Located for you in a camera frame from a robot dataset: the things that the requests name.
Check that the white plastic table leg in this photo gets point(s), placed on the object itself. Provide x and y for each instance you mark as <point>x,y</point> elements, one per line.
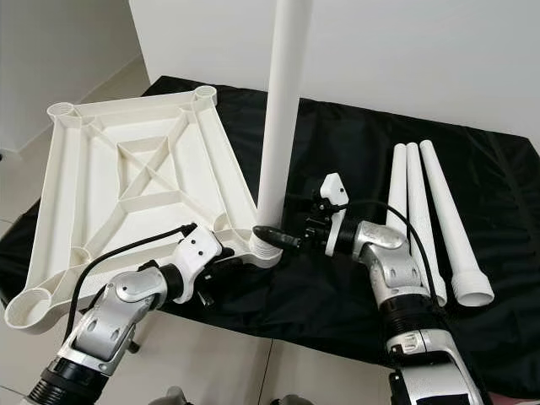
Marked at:
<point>443,211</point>
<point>278,110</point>
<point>396,181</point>
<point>416,186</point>

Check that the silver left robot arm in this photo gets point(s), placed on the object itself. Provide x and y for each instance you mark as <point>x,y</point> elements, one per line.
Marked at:
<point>118,321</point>

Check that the red stool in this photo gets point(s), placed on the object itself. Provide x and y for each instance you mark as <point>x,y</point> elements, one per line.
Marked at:
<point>515,395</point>

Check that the grey robot left leg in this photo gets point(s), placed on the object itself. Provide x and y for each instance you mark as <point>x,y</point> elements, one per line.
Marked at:
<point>175,396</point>

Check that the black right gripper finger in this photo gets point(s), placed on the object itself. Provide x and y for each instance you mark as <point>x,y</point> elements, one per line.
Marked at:
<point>277,239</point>

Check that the white plastic table top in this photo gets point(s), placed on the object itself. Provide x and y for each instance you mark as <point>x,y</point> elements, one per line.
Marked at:
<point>93,219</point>

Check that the grey robot leg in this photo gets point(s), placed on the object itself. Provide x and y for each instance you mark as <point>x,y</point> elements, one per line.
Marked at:
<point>175,396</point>
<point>293,401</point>

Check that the grey robot right leg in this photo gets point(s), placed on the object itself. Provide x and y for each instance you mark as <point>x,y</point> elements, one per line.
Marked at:
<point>293,401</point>

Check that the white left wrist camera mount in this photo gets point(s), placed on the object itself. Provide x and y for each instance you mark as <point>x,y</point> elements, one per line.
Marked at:
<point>202,249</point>

